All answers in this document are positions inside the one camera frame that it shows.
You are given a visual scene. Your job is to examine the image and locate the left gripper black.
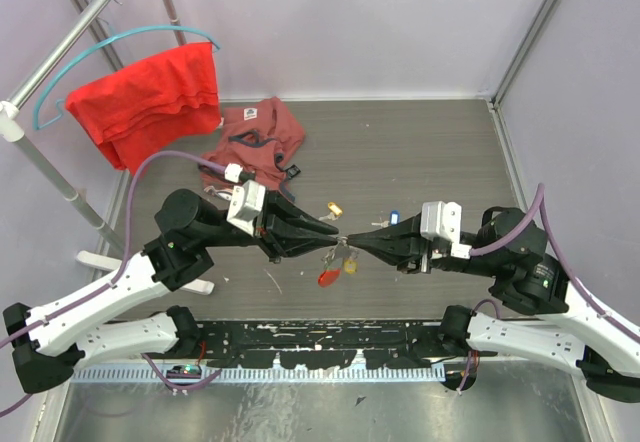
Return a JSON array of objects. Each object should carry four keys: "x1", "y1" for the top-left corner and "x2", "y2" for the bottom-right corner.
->
[{"x1": 199, "y1": 186, "x2": 341, "y2": 265}]

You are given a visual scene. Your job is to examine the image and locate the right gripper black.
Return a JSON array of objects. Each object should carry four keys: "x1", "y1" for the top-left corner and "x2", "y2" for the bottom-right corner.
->
[{"x1": 343, "y1": 207, "x2": 499, "y2": 275}]

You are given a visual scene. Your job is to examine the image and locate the blue tag key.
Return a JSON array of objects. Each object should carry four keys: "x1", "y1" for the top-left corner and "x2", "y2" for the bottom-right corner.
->
[{"x1": 371, "y1": 210, "x2": 400, "y2": 228}]

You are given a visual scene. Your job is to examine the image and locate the yellow tag key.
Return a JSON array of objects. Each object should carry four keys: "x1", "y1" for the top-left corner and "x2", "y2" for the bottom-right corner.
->
[
  {"x1": 320, "y1": 202, "x2": 344, "y2": 221},
  {"x1": 342, "y1": 259, "x2": 358, "y2": 275}
]

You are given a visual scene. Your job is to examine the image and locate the metal key organizer red handle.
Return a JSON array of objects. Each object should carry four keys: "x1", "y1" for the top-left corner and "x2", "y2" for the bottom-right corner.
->
[{"x1": 317, "y1": 241, "x2": 358, "y2": 288}]

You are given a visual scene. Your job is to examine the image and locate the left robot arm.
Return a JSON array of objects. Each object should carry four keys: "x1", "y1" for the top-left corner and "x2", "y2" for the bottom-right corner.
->
[{"x1": 3, "y1": 182, "x2": 339, "y2": 394}]

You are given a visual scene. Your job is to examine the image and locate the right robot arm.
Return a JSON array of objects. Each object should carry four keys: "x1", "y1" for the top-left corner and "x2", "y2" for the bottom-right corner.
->
[{"x1": 347, "y1": 201, "x2": 639, "y2": 403}]

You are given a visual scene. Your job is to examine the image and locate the dusty red shirt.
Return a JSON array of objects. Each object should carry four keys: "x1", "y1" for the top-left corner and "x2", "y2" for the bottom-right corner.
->
[{"x1": 201, "y1": 97, "x2": 306, "y2": 201}]

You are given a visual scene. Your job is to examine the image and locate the bright red cloth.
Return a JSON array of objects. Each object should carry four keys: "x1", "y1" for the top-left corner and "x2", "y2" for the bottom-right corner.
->
[{"x1": 65, "y1": 42, "x2": 221, "y2": 173}]

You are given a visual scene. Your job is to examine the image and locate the teal clothes hanger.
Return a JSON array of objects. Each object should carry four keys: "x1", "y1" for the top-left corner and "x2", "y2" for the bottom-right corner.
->
[{"x1": 32, "y1": 25, "x2": 222, "y2": 131}]

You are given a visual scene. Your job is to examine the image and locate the metal clothes rack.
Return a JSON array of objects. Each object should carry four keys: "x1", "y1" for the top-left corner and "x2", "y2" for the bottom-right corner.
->
[{"x1": 1, "y1": 0, "x2": 220, "y2": 273}]

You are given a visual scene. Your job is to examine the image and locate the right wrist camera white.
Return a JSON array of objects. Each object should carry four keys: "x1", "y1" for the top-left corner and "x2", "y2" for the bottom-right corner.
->
[{"x1": 419, "y1": 201, "x2": 471, "y2": 260}]

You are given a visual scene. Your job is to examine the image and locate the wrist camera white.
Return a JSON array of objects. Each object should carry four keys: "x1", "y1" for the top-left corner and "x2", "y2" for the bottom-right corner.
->
[
  {"x1": 419, "y1": 201, "x2": 471, "y2": 260},
  {"x1": 224, "y1": 164, "x2": 267, "y2": 236}
]

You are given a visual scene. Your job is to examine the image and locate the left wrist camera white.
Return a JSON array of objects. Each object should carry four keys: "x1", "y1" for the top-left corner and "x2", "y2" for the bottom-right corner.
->
[{"x1": 224, "y1": 164, "x2": 267, "y2": 236}]

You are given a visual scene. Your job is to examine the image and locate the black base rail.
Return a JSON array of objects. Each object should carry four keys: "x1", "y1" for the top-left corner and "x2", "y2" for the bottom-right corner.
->
[{"x1": 164, "y1": 306, "x2": 481, "y2": 369}]

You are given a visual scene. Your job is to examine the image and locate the grey slotted cable duct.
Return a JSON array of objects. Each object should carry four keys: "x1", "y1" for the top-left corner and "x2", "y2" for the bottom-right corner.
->
[{"x1": 71, "y1": 363, "x2": 446, "y2": 384}]

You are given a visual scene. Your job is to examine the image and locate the aluminium frame post right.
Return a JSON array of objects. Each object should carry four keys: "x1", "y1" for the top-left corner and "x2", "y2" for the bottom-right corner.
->
[{"x1": 489, "y1": 0, "x2": 561, "y2": 108}]

